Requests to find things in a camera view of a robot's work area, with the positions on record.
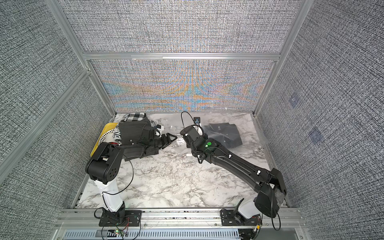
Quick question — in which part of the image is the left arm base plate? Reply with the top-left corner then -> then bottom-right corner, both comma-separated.
98,209 -> 143,227

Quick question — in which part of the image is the black white checkered cloth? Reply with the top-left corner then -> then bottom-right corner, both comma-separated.
121,112 -> 147,122

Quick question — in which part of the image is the black shirt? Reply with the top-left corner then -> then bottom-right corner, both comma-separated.
203,123 -> 243,149

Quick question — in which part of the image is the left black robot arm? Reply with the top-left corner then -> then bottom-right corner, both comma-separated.
85,133 -> 178,215

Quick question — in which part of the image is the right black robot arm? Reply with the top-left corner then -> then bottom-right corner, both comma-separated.
180,126 -> 287,220

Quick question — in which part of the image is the yellow tray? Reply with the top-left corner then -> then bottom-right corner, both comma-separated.
90,123 -> 118,156

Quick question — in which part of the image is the aluminium front rail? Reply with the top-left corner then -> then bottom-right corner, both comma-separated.
50,208 -> 311,240

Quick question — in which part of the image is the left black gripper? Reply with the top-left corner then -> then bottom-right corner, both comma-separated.
149,133 -> 178,150

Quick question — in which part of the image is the clear vacuum bag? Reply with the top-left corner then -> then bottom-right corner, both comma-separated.
152,110 -> 271,169

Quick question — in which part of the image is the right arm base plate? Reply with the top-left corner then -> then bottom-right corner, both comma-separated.
220,209 -> 262,227

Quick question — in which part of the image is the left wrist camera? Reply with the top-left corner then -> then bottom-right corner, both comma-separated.
151,121 -> 165,137

